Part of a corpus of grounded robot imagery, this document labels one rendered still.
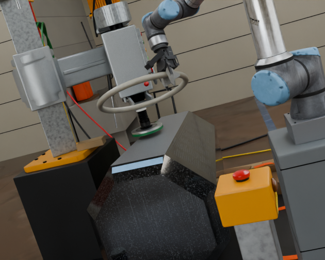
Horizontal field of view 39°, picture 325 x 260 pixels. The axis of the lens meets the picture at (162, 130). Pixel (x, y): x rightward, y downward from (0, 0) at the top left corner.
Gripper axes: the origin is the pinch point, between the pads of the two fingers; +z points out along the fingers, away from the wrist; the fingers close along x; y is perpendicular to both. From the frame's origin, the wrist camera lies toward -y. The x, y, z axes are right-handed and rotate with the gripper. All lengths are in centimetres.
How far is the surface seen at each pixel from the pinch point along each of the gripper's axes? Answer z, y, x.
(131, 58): -43, 25, 61
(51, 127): -30, -5, 142
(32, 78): -62, -16, 125
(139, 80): -5.7, -13.5, 2.7
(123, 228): 55, -9, 70
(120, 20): -64, 19, 51
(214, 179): 45, 34, 34
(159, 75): -5.6, -4.1, -1.1
